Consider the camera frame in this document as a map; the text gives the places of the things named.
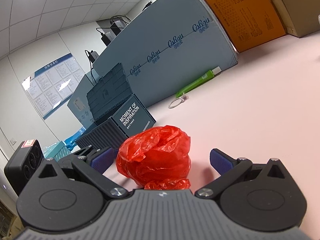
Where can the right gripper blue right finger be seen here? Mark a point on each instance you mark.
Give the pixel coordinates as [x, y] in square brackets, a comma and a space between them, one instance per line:
[231, 171]

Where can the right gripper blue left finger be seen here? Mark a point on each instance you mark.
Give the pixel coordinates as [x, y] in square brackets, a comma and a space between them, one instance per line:
[90, 169]

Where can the red plastic bag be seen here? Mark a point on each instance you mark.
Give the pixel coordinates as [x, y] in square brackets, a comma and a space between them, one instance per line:
[156, 159]

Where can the blue plastic package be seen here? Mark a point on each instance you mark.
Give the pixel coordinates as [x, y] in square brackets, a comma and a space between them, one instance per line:
[70, 142]

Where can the teal tissue box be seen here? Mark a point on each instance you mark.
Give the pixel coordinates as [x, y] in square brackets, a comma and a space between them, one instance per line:
[56, 151]

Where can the small blue-grey carton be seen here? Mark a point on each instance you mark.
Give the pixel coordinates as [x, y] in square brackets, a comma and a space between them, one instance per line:
[78, 103]

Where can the blue container storage box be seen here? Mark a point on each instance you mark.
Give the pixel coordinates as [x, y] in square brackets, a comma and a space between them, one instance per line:
[117, 112]

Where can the white rubber band loop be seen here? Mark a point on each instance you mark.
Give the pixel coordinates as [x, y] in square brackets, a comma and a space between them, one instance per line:
[177, 101]

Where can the green tube white cap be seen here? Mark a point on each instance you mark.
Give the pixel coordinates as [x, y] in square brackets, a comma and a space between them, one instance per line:
[210, 74]

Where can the black power adapter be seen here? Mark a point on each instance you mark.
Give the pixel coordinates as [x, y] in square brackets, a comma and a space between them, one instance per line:
[107, 37]
[92, 55]
[118, 23]

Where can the large blue-grey Cobou carton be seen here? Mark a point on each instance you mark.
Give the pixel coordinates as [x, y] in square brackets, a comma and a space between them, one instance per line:
[167, 46]

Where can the orange cardboard box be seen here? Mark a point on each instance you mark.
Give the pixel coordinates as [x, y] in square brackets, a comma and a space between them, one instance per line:
[248, 23]

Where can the brown cardboard box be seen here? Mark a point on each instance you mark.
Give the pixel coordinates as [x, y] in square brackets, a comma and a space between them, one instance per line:
[299, 17]

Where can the wall notice poster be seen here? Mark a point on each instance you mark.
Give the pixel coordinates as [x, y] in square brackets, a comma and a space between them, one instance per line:
[54, 84]

